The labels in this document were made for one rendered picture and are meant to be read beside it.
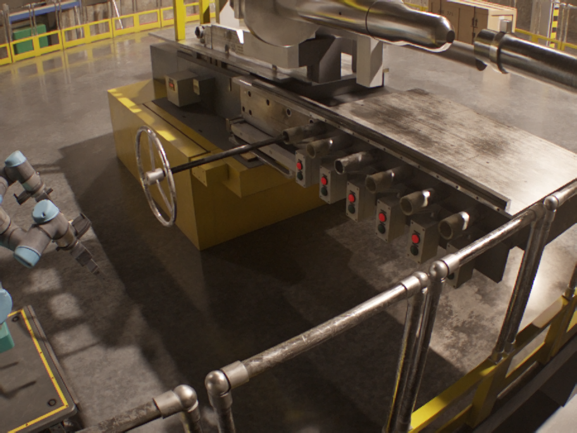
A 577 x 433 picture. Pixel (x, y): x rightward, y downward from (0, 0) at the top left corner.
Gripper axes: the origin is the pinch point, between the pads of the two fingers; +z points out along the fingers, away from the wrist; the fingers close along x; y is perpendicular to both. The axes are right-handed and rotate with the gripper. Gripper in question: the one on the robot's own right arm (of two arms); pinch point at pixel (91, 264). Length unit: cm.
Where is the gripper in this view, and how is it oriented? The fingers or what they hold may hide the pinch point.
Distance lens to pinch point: 171.8
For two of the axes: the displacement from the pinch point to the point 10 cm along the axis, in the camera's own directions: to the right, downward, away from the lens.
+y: -6.6, 6.8, -3.2
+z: 2.0, 5.7, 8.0
